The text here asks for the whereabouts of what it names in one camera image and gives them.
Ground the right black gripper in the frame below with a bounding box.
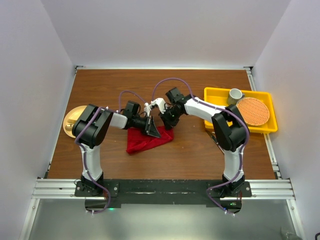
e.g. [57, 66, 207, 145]
[158, 106, 183, 131]

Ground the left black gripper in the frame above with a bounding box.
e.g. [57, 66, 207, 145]
[131, 114, 160, 138]

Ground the red cloth napkin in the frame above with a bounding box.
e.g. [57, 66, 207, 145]
[126, 126, 174, 155]

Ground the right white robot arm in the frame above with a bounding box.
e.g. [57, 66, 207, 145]
[152, 87, 250, 197]

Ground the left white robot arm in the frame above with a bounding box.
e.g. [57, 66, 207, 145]
[72, 101, 161, 196]

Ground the silver knife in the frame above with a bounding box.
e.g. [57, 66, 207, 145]
[205, 129, 220, 147]

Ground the yellow plastic tray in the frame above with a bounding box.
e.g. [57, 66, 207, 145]
[204, 87, 278, 134]

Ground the white cup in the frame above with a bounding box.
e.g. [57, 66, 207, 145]
[226, 88, 245, 105]

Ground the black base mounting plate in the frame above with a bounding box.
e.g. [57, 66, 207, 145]
[74, 179, 252, 213]

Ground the round wooden plate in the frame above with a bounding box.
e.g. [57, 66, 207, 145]
[62, 105, 87, 139]

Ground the orange woven coaster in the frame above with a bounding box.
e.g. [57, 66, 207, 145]
[236, 97, 270, 126]

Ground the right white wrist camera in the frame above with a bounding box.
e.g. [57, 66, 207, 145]
[149, 97, 166, 113]

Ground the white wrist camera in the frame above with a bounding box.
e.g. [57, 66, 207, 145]
[143, 101, 156, 117]
[149, 97, 166, 113]

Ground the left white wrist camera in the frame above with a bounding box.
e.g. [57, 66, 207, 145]
[143, 101, 156, 117]

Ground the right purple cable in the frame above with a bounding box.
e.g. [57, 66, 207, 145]
[151, 77, 250, 216]

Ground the purple cable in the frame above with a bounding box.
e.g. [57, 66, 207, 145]
[74, 90, 151, 215]
[151, 77, 250, 216]

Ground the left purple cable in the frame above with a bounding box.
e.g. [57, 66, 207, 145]
[74, 90, 151, 215]

